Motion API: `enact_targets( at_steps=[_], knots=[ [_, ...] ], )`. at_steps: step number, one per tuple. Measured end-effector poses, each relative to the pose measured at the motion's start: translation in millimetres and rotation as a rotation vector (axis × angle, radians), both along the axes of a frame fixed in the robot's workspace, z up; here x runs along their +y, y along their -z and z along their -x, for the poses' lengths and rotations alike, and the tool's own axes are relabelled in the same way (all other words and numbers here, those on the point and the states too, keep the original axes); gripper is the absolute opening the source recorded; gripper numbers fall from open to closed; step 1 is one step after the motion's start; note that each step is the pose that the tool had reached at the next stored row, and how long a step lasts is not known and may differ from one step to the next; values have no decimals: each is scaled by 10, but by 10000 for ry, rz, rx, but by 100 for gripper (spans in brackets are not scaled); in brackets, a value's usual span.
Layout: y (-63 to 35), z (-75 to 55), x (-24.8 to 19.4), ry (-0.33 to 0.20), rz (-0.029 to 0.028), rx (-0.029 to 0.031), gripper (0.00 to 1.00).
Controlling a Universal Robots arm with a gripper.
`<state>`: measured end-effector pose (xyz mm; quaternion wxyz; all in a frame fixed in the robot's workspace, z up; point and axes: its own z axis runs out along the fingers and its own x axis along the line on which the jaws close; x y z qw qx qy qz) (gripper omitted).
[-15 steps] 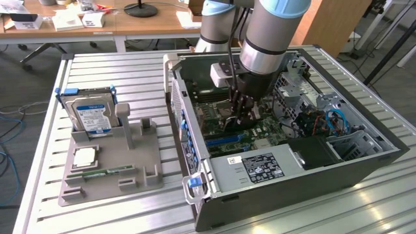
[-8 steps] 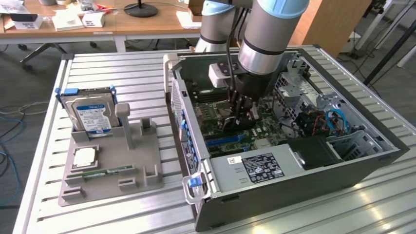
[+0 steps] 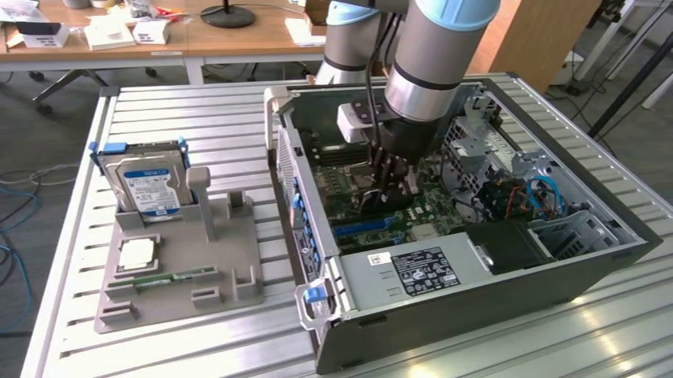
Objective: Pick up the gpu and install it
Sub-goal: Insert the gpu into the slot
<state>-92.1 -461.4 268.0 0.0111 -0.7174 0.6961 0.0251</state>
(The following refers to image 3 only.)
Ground tall metal disk bay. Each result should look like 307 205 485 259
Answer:
441 116 527 190

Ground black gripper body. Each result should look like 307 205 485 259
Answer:
375 117 441 165

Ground red wire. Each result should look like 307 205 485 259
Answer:
502 184 527 220

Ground silver CPU chip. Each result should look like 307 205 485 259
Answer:
118 239 158 272

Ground black slanted pole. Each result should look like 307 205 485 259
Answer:
586 41 673 139

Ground grey power supply unit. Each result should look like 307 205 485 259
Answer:
339 232 495 312

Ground brown cardboard box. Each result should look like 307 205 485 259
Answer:
304 0 331 27

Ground black chair base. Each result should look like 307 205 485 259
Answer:
28 69 111 115

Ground green motherboard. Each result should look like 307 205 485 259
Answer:
310 143 469 255

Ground small printed white box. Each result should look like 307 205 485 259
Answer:
131 20 171 45

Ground grey parts rack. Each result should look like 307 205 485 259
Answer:
92 165 267 335

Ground printed paper sheets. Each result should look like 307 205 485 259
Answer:
0 0 43 23

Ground black lamp base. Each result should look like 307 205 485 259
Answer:
199 0 258 29

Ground blue wire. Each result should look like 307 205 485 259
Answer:
527 175 568 220

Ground black RAM slot row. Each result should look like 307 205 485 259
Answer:
313 137 373 166

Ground hard disk blue carrier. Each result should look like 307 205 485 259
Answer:
87 136 191 218

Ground black graphics card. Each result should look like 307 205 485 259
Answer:
357 187 415 217

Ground long wooden desk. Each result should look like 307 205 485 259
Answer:
0 0 474 74

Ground blue floor cable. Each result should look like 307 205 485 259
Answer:
0 188 41 335

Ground green RAM stick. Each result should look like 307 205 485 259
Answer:
108 266 218 291

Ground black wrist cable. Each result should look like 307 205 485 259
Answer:
363 11 403 158

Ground CPU socket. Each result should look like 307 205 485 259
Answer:
341 161 378 192

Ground black open PC case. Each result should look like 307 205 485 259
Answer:
262 76 665 375

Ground white box black lid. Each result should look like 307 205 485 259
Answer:
15 21 71 49

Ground blue expansion slot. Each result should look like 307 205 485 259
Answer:
334 218 397 238

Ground black fan shroud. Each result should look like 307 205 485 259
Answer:
465 218 557 275

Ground white paper stack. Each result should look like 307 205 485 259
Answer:
284 17 329 47

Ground wooden cabinet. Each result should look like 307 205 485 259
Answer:
465 0 604 94

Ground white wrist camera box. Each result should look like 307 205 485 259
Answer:
335 101 389 143

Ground white table frame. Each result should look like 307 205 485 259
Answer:
572 0 673 109

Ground open white box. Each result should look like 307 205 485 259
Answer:
83 17 136 51

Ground low metal disk bay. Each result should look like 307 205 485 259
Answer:
527 210 621 261

